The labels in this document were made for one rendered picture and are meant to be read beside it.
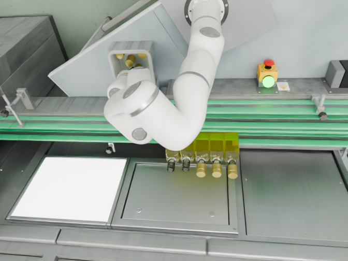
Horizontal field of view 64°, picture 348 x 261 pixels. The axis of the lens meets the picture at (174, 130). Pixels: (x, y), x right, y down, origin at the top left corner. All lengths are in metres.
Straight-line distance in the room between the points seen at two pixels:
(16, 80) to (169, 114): 1.27
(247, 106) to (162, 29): 0.45
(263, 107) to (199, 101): 0.56
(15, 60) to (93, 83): 0.53
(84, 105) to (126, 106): 0.81
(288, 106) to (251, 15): 0.36
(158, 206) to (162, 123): 0.60
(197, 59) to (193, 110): 0.15
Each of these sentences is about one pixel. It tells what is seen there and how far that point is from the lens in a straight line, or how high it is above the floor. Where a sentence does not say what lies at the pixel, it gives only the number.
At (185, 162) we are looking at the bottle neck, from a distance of 1.06.
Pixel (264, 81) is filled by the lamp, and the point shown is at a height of 0.85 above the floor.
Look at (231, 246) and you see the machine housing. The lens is 1.04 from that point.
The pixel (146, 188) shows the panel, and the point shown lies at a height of 1.15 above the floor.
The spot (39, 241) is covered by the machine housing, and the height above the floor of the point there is 1.39.
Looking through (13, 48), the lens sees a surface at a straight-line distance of 1.75.
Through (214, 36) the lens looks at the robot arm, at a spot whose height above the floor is 1.09.
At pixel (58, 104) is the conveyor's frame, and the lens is 1.44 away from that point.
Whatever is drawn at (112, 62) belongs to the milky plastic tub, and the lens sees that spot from 1.17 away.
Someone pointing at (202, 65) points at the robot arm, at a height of 1.22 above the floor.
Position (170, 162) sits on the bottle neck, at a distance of 1.06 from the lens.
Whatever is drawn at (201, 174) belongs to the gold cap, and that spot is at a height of 1.16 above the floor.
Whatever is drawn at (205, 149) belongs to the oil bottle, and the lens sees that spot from 1.08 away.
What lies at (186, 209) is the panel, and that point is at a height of 1.23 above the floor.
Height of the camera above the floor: 1.80
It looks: 47 degrees down
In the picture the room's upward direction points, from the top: 171 degrees counter-clockwise
